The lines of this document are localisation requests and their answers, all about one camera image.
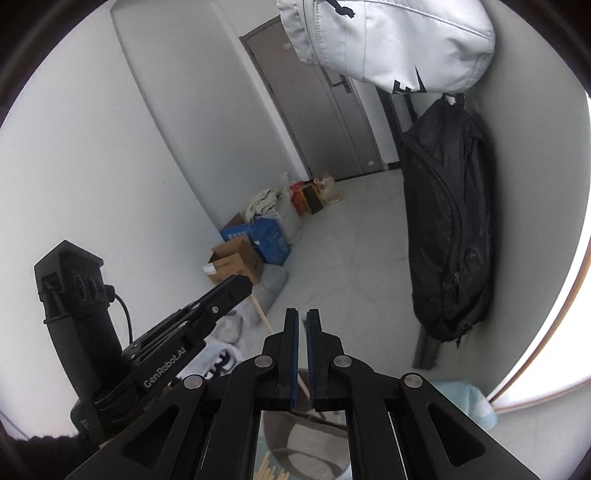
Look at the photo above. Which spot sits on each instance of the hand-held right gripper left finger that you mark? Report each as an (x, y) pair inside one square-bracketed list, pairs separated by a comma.
[(292, 364)]

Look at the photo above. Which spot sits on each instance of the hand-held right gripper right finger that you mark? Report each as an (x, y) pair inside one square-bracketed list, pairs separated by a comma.
[(314, 364)]

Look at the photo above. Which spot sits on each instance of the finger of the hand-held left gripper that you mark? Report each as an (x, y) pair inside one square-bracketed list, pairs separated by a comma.
[(226, 295)]

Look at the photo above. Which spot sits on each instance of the grey utensil holder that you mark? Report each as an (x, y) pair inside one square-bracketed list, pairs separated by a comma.
[(304, 443)]

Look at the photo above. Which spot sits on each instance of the brown cardboard box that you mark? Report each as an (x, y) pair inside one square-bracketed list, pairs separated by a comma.
[(235, 266)]

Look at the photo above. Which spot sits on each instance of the white bag with black print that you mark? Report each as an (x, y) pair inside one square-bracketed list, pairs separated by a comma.
[(228, 332)]

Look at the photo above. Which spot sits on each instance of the grey plastic bag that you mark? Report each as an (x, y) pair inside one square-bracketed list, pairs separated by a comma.
[(272, 284)]

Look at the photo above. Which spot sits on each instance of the blue printed box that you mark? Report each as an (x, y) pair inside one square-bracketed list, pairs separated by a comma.
[(272, 240)]

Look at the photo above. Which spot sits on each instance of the white plastic bag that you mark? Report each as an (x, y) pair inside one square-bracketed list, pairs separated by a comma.
[(288, 221)]

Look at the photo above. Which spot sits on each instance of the cream cloth bundle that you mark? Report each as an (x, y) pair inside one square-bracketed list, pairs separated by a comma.
[(263, 201)]

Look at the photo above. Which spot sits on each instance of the red snack packet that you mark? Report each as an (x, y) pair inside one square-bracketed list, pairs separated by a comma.
[(298, 196)]

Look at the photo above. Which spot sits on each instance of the small brown box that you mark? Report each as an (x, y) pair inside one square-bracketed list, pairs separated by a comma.
[(314, 198)]

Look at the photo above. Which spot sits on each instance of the clear plastic jug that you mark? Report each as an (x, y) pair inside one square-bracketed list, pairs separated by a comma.
[(331, 189)]

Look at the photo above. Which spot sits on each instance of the teal checkered tablecloth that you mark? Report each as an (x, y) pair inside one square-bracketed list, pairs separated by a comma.
[(471, 401)]

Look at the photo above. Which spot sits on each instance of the grey door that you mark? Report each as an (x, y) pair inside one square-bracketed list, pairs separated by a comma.
[(314, 120)]

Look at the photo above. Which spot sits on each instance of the black backpack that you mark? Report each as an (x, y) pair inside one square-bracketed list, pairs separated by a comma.
[(443, 207)]

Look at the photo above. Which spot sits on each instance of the white fabric bag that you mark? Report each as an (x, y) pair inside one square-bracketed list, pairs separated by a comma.
[(392, 41)]

